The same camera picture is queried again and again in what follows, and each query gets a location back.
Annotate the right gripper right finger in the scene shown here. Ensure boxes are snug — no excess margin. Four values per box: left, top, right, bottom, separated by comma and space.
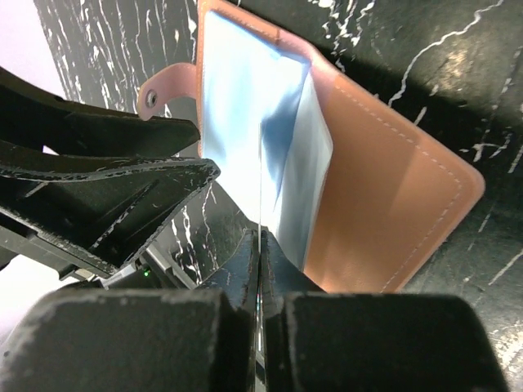
261, 232, 508, 391

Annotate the pink leather card holder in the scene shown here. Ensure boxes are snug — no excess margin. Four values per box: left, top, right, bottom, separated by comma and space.
137, 1, 485, 293

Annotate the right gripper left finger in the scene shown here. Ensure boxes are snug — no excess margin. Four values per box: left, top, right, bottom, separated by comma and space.
1, 231, 257, 391

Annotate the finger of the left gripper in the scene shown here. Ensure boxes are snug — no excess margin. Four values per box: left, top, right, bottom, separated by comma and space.
1, 141, 220, 248
1, 69, 199, 158

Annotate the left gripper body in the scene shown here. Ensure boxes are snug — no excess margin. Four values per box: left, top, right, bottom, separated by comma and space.
1, 208, 196, 289

